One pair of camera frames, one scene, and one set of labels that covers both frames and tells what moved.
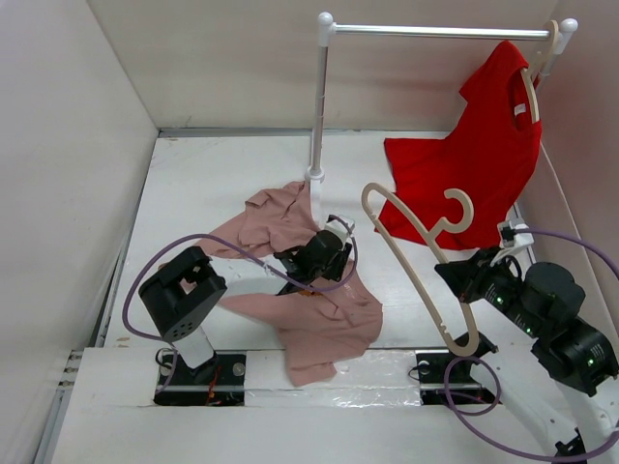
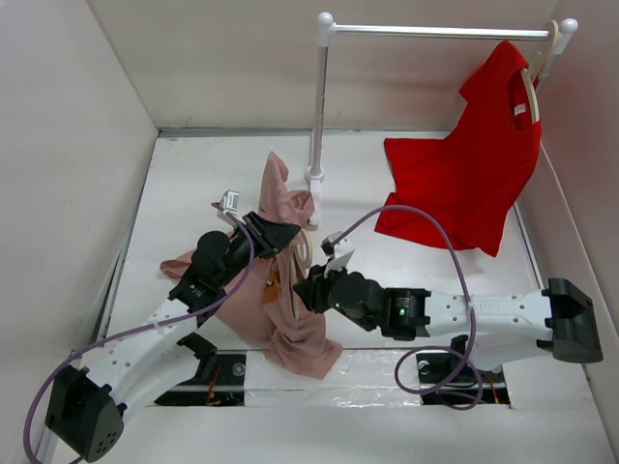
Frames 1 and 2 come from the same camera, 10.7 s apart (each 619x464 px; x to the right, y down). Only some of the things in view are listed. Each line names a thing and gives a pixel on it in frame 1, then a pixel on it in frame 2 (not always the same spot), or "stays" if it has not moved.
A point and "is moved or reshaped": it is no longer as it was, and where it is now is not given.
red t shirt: x=488 y=157 stays
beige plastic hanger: x=433 y=231 is moved or reshaped
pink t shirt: x=320 y=324 is moved or reshaped
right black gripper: x=464 y=276 -> x=313 y=287
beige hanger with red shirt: x=531 y=75 stays
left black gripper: x=333 y=273 -> x=270 y=237
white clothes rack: x=328 y=30 stays
